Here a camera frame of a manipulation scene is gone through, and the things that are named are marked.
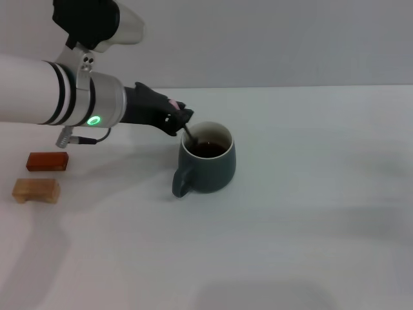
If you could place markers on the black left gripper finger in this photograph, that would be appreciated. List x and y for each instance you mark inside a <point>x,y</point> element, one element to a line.
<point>184,114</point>
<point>172,126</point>

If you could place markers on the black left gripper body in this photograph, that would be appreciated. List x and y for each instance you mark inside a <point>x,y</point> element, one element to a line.
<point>145,106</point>

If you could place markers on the grey ceramic cup with coffee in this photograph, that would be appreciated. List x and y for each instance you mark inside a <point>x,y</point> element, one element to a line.
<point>209,174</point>

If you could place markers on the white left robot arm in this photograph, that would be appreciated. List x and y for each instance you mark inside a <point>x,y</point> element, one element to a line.
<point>38,93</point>

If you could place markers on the reddish brown wooden block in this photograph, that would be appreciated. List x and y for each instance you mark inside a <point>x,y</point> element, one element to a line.
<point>48,161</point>

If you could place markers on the light wooden block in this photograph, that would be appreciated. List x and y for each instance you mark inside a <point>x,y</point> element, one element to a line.
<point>38,190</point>

